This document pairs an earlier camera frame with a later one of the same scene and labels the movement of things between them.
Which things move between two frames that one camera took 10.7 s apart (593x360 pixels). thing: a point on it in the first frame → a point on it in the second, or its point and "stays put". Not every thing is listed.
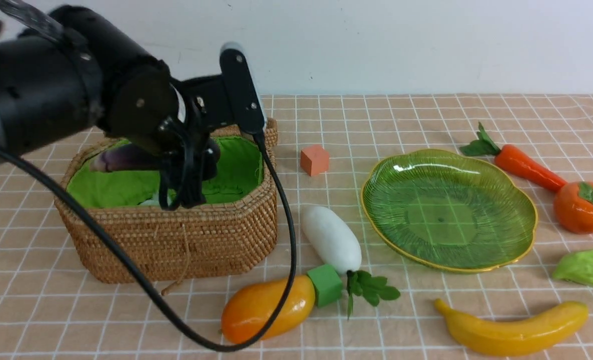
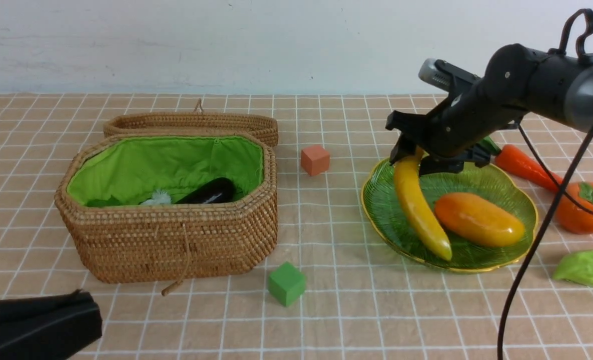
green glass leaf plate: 448,212 stays put
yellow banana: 509,335 → 410,193
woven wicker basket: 236,223 stays put
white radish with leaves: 334,240 → 160,197
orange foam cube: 314,159 stays put
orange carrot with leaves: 514,159 stays put
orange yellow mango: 248,306 → 478,220
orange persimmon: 583,207 stays put
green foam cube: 327,283 → 286,283
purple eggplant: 139,157 → 217,190
